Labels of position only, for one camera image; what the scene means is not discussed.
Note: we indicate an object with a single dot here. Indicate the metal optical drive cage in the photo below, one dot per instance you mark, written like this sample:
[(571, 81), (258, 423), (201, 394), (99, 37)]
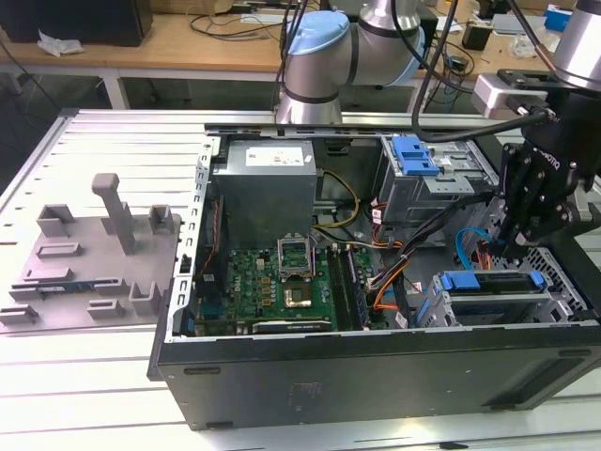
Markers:
[(408, 202)]

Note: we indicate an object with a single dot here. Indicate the clear plastic bag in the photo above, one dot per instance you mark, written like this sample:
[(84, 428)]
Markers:
[(58, 44)]

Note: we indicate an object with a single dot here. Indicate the hard disk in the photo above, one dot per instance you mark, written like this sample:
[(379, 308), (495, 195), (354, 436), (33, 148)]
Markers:
[(457, 280)]

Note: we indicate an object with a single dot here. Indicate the grey power supply unit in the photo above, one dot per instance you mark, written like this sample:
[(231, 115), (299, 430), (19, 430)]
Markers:
[(263, 202)]

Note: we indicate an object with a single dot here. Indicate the large black box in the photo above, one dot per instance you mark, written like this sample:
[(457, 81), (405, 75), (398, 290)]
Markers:
[(70, 23)]

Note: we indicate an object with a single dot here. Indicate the installed RAM stick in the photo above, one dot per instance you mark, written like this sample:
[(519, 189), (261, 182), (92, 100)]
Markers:
[(355, 291)]

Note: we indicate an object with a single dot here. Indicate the black graphics card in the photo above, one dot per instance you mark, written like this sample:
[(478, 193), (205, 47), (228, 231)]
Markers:
[(291, 326)]

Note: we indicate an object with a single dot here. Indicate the grey parts rack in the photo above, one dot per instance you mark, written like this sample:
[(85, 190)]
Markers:
[(94, 263)]

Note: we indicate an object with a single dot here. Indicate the wooden workbench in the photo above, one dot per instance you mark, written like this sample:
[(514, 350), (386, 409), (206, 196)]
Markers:
[(164, 51)]

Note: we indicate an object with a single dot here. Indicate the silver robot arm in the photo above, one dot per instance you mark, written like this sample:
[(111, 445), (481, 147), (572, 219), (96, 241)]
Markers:
[(319, 70)]

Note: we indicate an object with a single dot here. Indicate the blue drive bay latch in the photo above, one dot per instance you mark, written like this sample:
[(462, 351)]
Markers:
[(413, 155)]

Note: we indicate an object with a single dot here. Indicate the flat grey box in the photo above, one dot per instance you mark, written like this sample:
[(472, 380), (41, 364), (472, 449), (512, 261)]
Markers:
[(504, 23)]

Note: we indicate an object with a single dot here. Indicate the blue and white box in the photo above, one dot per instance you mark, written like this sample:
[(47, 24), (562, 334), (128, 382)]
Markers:
[(559, 16)]

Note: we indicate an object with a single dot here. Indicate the CPU socket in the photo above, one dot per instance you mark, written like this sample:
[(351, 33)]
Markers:
[(298, 296)]

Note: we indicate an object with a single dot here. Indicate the green motherboard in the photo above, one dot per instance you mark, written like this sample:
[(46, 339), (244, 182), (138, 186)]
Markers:
[(253, 291)]

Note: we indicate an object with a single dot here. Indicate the black rear case fan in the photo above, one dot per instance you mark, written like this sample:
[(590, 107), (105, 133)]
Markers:
[(209, 272)]

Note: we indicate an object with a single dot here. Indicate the metal disk bay cage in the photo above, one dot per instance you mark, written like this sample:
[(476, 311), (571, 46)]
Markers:
[(441, 307)]

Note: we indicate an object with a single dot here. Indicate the small black box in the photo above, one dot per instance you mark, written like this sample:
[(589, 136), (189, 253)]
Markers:
[(476, 36)]

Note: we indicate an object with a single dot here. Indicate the black PC case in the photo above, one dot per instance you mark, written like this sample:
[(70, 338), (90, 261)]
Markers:
[(328, 385)]

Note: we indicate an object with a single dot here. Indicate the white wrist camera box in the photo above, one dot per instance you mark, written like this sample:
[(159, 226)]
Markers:
[(488, 96)]

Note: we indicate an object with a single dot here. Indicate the RAM stick with label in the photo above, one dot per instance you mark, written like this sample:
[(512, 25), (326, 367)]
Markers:
[(56, 287)]

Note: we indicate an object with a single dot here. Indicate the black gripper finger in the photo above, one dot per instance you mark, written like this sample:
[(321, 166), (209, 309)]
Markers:
[(559, 218), (507, 188)]

